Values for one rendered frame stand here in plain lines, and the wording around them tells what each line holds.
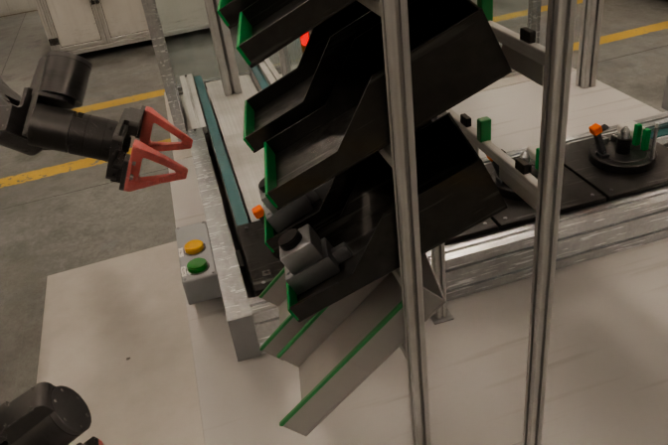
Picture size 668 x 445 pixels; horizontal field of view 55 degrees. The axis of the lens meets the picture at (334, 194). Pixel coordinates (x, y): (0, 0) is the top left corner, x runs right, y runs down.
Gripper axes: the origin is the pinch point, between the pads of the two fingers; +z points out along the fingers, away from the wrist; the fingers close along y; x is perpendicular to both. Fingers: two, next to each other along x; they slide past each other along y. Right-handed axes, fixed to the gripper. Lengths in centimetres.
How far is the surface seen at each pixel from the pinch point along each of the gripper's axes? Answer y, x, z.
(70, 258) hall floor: 189, 159, -39
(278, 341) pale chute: -7.3, 23.4, 19.6
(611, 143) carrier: 42, -6, 93
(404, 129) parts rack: -25.4, -20.4, 19.4
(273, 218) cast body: -3.2, 4.9, 14.0
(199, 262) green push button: 25.2, 34.4, 7.9
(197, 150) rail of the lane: 80, 36, 4
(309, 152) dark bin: -14.5, -11.1, 13.5
